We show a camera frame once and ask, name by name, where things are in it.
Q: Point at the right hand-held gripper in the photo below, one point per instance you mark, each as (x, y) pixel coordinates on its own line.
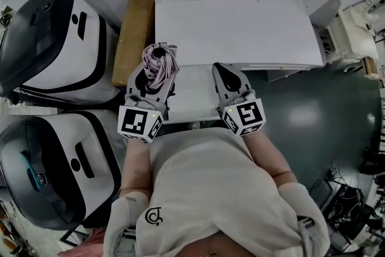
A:
(248, 114)

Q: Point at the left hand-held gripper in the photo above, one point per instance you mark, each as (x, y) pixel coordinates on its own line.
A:
(132, 125)

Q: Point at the pink umbrella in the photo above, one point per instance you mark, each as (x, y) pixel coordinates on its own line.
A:
(161, 69)

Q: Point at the white drawer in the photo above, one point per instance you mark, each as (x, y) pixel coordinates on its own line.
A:
(192, 93)

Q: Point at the person's right forearm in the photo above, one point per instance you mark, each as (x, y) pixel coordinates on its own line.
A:
(267, 156)

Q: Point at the person's left forearm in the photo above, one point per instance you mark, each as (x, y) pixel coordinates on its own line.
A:
(135, 165)

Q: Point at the brown cardboard box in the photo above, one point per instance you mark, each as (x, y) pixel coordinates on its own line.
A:
(132, 39)

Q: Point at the white desk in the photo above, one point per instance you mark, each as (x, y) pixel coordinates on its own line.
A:
(234, 27)

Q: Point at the white and black robot machine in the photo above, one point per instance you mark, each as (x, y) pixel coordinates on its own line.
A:
(54, 168)
(51, 45)

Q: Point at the person's white sweater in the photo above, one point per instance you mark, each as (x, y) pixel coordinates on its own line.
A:
(216, 189)

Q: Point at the white ornate chair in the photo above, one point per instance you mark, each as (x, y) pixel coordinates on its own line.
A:
(352, 36)

